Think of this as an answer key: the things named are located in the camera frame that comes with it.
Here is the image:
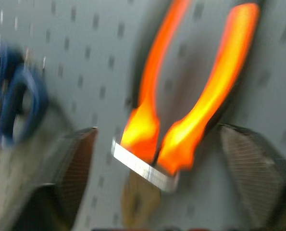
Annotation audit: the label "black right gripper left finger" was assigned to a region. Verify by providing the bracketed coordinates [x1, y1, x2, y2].
[12, 127, 99, 231]

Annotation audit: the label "blue handled scissors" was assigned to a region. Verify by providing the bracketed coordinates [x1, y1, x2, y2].
[0, 44, 50, 147]

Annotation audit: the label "orange handled pliers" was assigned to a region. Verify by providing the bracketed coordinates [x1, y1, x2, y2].
[111, 0, 266, 193]

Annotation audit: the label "grey perforated pegboard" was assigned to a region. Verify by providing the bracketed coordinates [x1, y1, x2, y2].
[0, 0, 286, 231]

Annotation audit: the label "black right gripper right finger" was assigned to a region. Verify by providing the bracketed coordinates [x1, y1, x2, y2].
[217, 124, 286, 231]

